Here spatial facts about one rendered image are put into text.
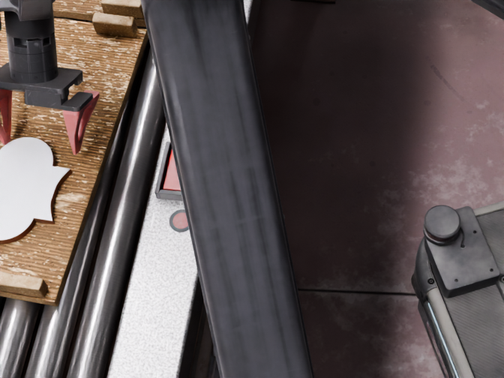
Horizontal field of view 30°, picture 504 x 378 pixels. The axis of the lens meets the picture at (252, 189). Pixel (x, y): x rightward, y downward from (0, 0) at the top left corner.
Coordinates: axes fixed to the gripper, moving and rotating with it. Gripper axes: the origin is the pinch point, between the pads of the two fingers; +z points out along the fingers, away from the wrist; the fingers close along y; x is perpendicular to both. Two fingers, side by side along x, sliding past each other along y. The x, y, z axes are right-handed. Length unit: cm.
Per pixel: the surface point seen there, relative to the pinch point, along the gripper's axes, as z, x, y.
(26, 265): 10.7, -11.7, 2.7
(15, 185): 4.3, -4.3, -1.8
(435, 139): 44, 110, 46
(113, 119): -1.2, 6.7, 7.2
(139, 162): 3.0, 3.8, 11.8
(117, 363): 17.8, -18.0, 16.6
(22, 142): 0.9, 0.9, -3.0
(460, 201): 53, 97, 53
